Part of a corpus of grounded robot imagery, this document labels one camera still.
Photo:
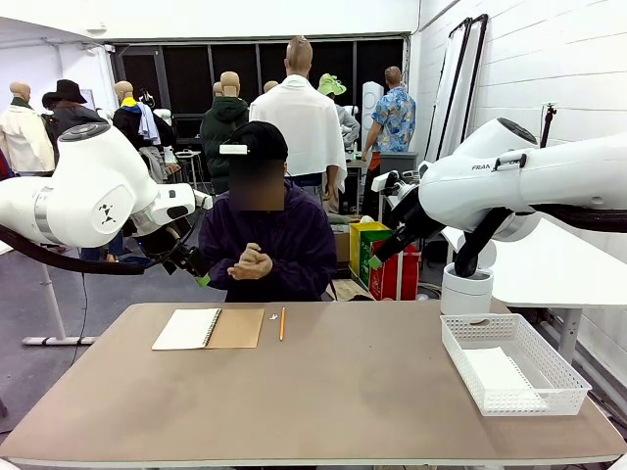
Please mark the white perforated plastic basket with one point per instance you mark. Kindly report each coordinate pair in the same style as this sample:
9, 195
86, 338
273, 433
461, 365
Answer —
563, 391

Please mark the red bag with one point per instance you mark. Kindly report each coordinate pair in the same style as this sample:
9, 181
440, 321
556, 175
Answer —
397, 279

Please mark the black framed white panel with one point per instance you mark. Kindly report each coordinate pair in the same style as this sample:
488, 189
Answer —
450, 98
472, 88

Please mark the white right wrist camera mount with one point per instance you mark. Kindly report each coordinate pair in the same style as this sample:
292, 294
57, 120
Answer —
394, 183

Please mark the spiral notebook with brown cover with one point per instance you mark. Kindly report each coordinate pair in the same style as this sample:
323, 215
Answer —
188, 328

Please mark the purple sleeved right forearm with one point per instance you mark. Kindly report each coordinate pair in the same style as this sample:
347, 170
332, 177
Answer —
220, 274

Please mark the figure with black hat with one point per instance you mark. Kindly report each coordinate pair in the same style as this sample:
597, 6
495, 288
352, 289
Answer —
68, 90

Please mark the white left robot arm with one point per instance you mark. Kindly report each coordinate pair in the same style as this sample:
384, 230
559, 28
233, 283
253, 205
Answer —
98, 186

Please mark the grey cabinet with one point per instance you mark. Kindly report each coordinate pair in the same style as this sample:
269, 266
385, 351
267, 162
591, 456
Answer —
399, 161

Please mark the mannequin in white cape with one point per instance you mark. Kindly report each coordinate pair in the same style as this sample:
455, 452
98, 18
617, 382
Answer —
303, 98

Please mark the mannequin in dark green puffer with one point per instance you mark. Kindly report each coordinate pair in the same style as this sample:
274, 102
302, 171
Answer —
220, 122

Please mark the white cylindrical bin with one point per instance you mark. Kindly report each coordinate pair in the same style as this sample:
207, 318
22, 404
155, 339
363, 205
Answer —
465, 294

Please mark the tiny white paper scrap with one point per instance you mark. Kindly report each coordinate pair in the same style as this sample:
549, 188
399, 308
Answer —
273, 317

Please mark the mannequin with yellow collar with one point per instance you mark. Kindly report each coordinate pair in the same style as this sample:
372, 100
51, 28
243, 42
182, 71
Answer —
128, 122

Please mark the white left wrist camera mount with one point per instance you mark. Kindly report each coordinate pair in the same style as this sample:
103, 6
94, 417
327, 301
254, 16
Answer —
203, 200

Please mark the black tripod stand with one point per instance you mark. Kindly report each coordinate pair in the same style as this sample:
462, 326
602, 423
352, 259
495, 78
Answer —
548, 127

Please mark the large white table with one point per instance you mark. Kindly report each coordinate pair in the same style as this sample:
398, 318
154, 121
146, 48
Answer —
548, 274

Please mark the white tower appliance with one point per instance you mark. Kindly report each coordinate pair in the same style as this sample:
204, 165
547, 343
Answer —
372, 98

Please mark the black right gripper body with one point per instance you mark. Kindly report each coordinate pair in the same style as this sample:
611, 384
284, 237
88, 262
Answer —
410, 222

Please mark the white table with foot bar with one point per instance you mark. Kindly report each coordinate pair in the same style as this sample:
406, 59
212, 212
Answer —
54, 303

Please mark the person's left hand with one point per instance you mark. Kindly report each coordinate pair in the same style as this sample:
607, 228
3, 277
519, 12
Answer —
255, 271

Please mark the white notebook sheet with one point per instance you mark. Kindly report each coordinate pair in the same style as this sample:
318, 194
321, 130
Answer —
495, 372

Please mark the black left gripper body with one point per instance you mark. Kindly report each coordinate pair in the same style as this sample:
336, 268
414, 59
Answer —
183, 259

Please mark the mannequin with green hat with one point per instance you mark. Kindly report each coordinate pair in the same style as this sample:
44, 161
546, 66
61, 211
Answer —
330, 84

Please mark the yellow pencil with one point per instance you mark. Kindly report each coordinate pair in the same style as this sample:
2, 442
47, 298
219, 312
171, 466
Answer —
282, 325

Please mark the white background stool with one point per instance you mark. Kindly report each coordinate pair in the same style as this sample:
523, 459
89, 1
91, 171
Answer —
188, 154

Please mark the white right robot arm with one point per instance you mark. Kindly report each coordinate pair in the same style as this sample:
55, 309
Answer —
563, 171

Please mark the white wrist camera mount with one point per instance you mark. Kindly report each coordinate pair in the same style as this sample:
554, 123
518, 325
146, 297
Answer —
203, 200
394, 183

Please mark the person's right hand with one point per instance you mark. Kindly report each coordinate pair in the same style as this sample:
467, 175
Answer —
251, 254

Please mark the white head-mounted camera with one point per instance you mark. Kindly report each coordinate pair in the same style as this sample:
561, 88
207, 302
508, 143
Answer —
233, 149

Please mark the mannequin in floral blue shirt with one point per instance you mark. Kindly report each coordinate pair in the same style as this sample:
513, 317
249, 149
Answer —
394, 117

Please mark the bare tan mannequin head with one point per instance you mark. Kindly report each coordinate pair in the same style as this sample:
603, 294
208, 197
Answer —
271, 87
216, 89

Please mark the black cap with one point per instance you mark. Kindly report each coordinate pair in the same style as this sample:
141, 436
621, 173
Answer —
262, 137

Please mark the person in purple jacket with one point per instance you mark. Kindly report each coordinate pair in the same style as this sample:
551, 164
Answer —
303, 230

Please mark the mannequin in cream jacket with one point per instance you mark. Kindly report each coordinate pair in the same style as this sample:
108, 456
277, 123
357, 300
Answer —
24, 137

